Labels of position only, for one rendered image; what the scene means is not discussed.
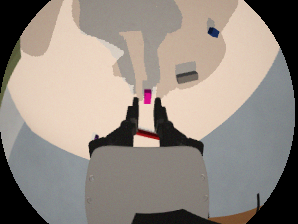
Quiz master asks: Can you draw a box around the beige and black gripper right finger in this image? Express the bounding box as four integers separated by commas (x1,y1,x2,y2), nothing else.
153,97,204,156

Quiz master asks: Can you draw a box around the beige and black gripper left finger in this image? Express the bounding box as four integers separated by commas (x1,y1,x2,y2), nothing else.
88,97,139,157

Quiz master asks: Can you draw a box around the dark red rod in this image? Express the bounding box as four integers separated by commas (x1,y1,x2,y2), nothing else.
136,129,159,140

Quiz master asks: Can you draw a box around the magenta rectangular block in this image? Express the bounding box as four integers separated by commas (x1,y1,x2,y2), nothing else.
144,89,151,104

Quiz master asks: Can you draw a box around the grey rod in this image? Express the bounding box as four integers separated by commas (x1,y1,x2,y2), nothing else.
176,71,198,84

